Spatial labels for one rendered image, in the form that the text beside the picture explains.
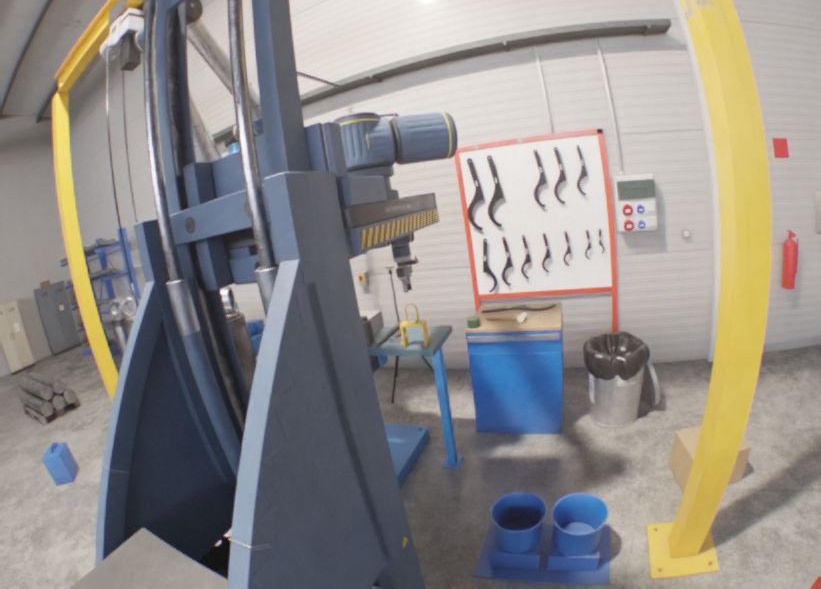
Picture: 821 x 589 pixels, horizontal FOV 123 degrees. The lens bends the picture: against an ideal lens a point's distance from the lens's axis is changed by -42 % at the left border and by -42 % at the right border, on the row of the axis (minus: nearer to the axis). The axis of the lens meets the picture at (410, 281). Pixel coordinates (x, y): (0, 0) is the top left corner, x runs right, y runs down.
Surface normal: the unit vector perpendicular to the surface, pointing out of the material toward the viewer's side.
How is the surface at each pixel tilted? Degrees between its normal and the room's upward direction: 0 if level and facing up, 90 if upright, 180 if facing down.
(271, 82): 90
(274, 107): 90
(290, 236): 90
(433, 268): 90
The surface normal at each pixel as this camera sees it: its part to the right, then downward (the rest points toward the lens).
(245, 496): -0.35, -0.44
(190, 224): -0.33, 0.25
